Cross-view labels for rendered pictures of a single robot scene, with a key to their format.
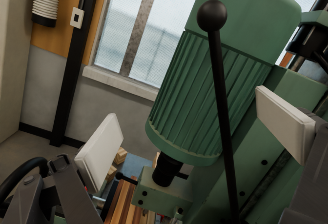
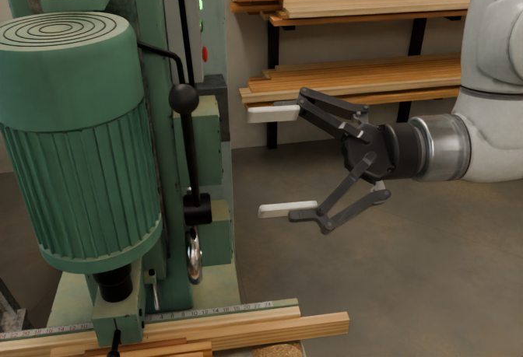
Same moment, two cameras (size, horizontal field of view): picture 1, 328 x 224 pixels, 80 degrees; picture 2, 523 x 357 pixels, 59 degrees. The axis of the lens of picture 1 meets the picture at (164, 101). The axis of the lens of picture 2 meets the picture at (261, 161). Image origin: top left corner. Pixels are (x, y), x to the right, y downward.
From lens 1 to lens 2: 57 cm
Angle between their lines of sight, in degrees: 83
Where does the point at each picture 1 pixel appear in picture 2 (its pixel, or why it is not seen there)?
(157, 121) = (131, 236)
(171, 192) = (136, 278)
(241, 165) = not seen: hidden behind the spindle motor
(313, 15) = (92, 3)
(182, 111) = (143, 194)
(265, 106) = (264, 115)
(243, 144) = not seen: hidden behind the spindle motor
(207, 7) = (194, 97)
